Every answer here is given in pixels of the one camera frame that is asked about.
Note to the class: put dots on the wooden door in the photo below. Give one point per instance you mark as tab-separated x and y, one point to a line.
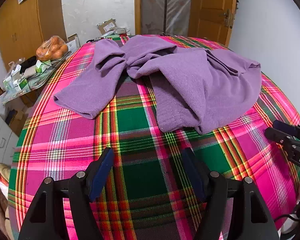
210	5

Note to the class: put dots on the metal door lock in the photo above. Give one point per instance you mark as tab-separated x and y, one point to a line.
227	17

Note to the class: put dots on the beige pillow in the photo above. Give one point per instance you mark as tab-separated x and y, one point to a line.
2	170

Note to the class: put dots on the bag of oranges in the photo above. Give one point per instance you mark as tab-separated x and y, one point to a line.
52	48

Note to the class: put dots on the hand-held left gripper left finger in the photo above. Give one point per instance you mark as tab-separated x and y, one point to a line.
102	172

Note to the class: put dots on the folding table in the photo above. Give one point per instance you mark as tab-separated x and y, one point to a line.
40	80

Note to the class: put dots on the clear plastic sheet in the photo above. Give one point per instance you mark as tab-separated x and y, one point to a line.
165	5

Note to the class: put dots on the brown cardboard box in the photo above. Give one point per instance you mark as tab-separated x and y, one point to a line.
107	26

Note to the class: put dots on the wooden door frame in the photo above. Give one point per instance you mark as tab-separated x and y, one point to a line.
137	5

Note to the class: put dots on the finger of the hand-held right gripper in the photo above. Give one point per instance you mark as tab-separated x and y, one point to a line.
287	128
280	137

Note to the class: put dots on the flat cardboard box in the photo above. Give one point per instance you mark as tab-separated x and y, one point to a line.
15	117

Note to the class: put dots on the wooden wardrobe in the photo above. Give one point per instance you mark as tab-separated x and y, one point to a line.
22	30

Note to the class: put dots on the grey drawer cabinet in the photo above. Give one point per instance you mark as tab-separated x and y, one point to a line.
2	135

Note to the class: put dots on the white cardboard box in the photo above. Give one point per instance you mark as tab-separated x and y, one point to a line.
73	43

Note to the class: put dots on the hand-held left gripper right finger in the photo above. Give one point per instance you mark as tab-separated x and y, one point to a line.
193	175

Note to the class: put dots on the black pouch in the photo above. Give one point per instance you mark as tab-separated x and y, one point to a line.
28	63

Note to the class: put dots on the green white medicine box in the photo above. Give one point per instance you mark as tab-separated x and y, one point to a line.
21	83

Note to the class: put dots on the pink green plaid bed sheet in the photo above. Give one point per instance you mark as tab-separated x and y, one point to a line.
140	142

